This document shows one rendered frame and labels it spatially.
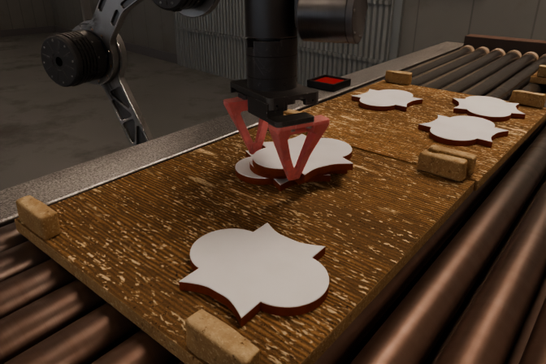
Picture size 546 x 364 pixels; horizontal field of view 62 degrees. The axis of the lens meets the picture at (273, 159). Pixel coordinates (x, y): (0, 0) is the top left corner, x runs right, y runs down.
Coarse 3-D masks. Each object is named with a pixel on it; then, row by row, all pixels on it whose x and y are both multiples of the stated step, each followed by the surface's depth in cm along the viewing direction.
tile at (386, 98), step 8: (352, 96) 90; (360, 96) 89; (368, 96) 89; (376, 96) 89; (384, 96) 89; (392, 96) 89; (400, 96) 89; (408, 96) 89; (360, 104) 86; (368, 104) 84; (376, 104) 84; (384, 104) 84; (392, 104) 84; (400, 104) 84; (408, 104) 85; (416, 104) 88
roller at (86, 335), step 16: (512, 64) 130; (528, 64) 138; (496, 80) 115; (80, 320) 37; (96, 320) 37; (112, 320) 37; (128, 320) 38; (64, 336) 35; (80, 336) 35; (96, 336) 36; (112, 336) 37; (128, 336) 38; (32, 352) 34; (48, 352) 34; (64, 352) 34; (80, 352) 35; (96, 352) 36
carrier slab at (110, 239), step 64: (256, 128) 75; (128, 192) 54; (192, 192) 54; (256, 192) 54; (320, 192) 54; (384, 192) 54; (448, 192) 54; (64, 256) 42; (128, 256) 42; (384, 256) 42; (256, 320) 35; (320, 320) 35
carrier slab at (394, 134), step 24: (432, 96) 93; (456, 96) 93; (336, 120) 79; (360, 120) 79; (384, 120) 79; (408, 120) 79; (432, 120) 79; (528, 120) 79; (360, 144) 68; (384, 144) 68; (408, 144) 68; (432, 144) 68; (504, 144) 68; (480, 168) 60
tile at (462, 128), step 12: (444, 120) 75; (456, 120) 75; (468, 120) 75; (480, 120) 75; (432, 132) 70; (444, 132) 70; (456, 132) 70; (468, 132) 70; (480, 132) 70; (492, 132) 70; (504, 132) 71; (456, 144) 68; (468, 144) 68; (480, 144) 68
